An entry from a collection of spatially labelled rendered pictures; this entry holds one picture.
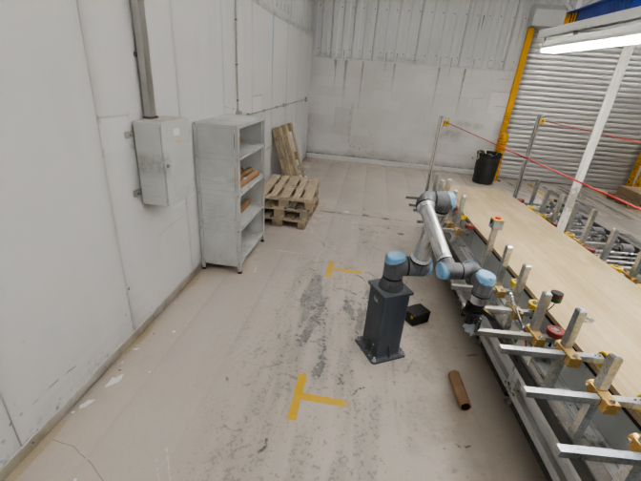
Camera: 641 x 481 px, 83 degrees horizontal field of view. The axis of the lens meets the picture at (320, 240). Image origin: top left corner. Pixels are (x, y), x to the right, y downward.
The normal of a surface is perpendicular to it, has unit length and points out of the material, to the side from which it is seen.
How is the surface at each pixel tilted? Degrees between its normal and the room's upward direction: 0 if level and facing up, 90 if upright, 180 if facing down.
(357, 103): 90
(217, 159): 90
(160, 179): 90
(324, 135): 90
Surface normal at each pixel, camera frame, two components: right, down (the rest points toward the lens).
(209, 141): -0.14, 0.40
